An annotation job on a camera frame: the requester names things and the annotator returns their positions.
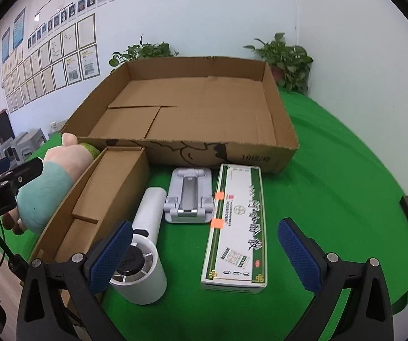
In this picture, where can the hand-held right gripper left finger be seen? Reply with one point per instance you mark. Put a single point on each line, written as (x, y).
(110, 255)

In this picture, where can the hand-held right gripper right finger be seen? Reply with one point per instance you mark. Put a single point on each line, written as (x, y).
(298, 252)

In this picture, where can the pink pig plush toy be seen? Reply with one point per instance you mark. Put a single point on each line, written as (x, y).
(58, 170)

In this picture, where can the white handheld fan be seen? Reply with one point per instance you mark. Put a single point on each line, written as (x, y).
(150, 213)

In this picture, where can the white green medicine box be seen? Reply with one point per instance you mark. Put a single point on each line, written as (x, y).
(239, 227)

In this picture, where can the cardboard insert tray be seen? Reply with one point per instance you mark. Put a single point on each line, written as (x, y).
(118, 181)

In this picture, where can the large cardboard box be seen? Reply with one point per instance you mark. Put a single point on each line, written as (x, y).
(197, 113)

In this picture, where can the black monitor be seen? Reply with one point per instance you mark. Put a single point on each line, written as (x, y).
(3, 126)

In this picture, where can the white paper cup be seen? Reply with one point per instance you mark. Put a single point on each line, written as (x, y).
(53, 126)

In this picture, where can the green tablecloth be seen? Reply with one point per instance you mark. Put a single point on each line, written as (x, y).
(332, 191)

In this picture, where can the white folding phone stand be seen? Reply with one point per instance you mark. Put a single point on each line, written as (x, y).
(188, 191)

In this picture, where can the bushy potted plant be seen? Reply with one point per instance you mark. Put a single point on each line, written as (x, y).
(143, 51)

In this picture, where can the potted plant in brown pot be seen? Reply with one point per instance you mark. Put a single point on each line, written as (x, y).
(285, 60)

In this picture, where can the wall of framed certificates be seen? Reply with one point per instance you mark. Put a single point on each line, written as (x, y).
(55, 64)

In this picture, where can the blue wall poster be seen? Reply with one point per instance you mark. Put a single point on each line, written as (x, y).
(19, 28)
(5, 44)

